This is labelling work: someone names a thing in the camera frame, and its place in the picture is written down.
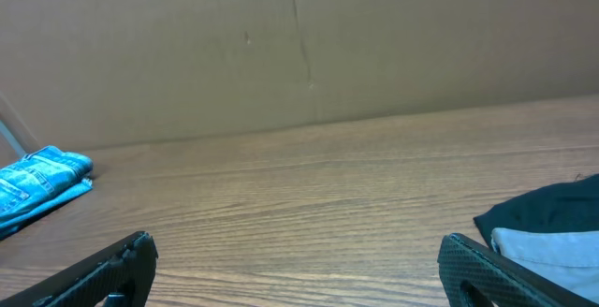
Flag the black folded garment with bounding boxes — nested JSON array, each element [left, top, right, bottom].
[[474, 175, 598, 244]]

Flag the light blue denim jeans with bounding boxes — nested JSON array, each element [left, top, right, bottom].
[[1, 146, 94, 239]]

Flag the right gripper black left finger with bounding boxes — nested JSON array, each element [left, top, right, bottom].
[[1, 231, 158, 307]]

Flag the grey folded trousers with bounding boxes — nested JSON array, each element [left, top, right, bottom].
[[491, 227, 598, 303]]

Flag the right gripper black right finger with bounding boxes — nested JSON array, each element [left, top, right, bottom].
[[437, 233, 598, 307]]

